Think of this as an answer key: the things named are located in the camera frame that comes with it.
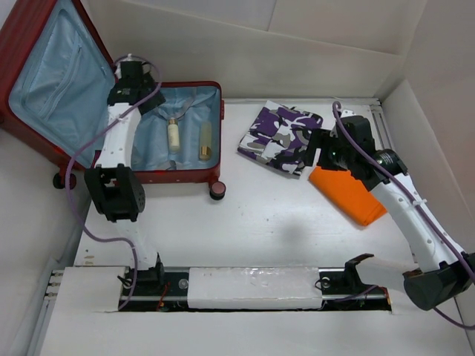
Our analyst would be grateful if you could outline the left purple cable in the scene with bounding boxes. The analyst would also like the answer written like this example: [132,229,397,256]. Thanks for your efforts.
[66,54,164,311]

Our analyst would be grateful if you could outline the red hard-shell suitcase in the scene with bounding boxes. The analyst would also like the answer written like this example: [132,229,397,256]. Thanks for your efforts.
[1,1,224,187]

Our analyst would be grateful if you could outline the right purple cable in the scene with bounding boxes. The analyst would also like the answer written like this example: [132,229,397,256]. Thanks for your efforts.
[332,100,475,331]

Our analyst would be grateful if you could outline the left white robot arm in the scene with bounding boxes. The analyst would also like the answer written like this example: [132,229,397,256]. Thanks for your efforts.
[85,54,166,294]

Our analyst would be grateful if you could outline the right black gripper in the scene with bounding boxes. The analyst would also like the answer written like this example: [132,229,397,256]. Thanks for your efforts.
[301,127,354,171]

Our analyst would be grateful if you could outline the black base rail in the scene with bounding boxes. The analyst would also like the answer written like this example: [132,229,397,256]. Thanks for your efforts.
[119,267,391,312]

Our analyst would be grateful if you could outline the white foam block on rail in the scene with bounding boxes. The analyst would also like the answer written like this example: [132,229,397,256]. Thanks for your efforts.
[187,267,323,310]

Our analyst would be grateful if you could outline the purple cable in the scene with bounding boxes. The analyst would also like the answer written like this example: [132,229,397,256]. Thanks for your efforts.
[66,54,164,311]
[332,100,475,331]

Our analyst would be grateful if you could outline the orange cloth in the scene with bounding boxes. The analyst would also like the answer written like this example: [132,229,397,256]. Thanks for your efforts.
[309,167,387,226]

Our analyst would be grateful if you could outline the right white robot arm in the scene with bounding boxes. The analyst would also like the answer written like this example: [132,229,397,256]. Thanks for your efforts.
[315,101,474,311]

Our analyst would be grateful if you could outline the purple camouflage garment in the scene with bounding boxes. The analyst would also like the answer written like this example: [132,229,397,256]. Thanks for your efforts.
[237,101,324,177]

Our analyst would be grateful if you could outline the gold bottle clear cap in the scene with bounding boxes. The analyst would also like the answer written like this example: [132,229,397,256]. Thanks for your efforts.
[167,118,180,153]

